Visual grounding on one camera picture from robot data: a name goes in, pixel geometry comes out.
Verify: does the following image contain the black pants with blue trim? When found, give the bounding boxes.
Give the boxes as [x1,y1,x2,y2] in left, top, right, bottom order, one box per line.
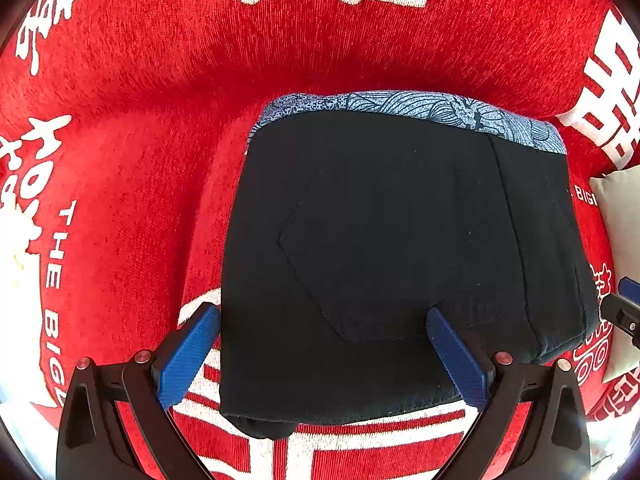
[220,91,598,438]

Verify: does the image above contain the beige pillow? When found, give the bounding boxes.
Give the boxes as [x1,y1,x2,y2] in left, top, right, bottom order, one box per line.
[590,166,640,382]

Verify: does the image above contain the peach folded garment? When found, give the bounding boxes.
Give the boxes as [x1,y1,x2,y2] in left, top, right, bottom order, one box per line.
[1,194,56,462]

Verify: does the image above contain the red bedspread with white characters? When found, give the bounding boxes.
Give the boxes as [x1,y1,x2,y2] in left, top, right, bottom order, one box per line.
[1,0,639,479]

